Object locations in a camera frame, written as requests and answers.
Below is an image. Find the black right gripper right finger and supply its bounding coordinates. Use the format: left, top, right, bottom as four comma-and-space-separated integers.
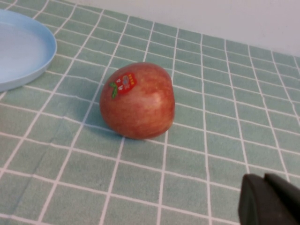
264, 172, 300, 213

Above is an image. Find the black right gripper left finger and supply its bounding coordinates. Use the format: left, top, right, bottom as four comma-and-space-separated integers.
238, 173, 300, 225

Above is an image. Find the light blue round plate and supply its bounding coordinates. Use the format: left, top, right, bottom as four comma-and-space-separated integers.
0, 8, 58, 93

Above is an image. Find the green checked tablecloth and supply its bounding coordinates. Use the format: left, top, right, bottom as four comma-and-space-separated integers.
0, 0, 300, 225

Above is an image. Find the red apple with sticker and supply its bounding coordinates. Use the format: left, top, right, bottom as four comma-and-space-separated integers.
99, 61, 176, 140

